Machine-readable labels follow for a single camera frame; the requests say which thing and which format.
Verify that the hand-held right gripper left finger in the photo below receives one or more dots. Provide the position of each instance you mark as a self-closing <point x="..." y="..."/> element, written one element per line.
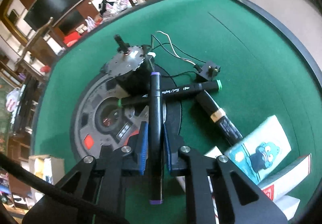
<point x="143" y="148"/>

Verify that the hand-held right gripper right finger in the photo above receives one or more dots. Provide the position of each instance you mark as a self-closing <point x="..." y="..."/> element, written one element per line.
<point x="167" y="148"/>

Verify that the black marker purple-blue caps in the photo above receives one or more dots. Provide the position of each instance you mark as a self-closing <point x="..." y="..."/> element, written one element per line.
<point x="156" y="103"/>

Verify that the black tube gold band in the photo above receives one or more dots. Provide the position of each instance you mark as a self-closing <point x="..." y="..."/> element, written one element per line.
<point x="221" y="121"/>

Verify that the black marker green cap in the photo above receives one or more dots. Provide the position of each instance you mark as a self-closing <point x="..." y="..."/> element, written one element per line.
<point x="181" y="89"/>

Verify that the round grey table control panel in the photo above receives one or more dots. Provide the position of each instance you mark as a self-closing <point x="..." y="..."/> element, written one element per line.
<point x="85" y="118"/>

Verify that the black cylindrical motor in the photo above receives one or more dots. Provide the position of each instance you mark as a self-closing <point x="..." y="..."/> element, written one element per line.
<point x="135" y="78"/>

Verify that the teal cartoon box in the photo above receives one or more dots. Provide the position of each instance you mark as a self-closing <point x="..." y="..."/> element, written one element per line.
<point x="264" y="153"/>

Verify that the white box red stripe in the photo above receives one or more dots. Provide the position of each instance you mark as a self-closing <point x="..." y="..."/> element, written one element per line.
<point x="284" y="173"/>

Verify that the black slatted rack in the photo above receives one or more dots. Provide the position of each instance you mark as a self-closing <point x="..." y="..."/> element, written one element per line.
<point x="25" y="108"/>

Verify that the small red object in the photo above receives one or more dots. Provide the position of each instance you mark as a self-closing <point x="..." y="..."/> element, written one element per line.
<point x="45" y="69"/>

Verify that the red cloth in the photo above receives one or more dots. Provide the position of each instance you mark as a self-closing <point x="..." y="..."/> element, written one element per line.
<point x="71" y="38"/>

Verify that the plain white box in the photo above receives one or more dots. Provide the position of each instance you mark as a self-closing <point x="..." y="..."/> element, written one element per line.
<point x="289" y="205"/>

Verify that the pink white plastic bag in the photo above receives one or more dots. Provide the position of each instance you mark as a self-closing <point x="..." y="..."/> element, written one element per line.
<point x="90" y="23"/>

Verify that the white red plastic bag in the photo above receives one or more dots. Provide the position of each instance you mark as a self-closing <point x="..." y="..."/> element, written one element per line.
<point x="12" y="100"/>

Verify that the wooden TV cabinet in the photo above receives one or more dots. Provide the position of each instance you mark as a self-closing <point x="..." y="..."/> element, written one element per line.
<point x="75" y="20"/>

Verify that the pile of clothes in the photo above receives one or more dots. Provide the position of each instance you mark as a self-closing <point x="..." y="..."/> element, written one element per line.
<point x="113" y="5"/>

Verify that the small black switch box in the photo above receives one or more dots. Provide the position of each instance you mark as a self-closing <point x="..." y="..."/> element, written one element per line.
<point x="208" y="72"/>

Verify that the wooden chair curved rail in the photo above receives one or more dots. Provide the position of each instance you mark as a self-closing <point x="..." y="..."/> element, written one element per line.
<point x="37" y="34"/>

